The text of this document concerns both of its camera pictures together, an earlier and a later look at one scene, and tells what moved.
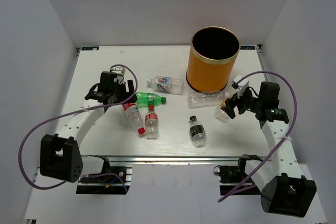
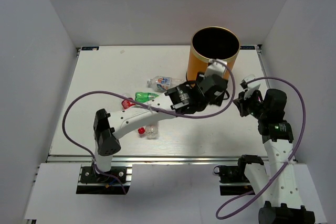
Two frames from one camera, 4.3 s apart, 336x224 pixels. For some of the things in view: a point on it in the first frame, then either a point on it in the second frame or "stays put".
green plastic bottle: x=145 y=99 stays put
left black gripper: x=123 y=85 -> x=218 y=100
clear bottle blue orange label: x=166 y=85 stays put
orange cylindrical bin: x=213 y=51 stays put
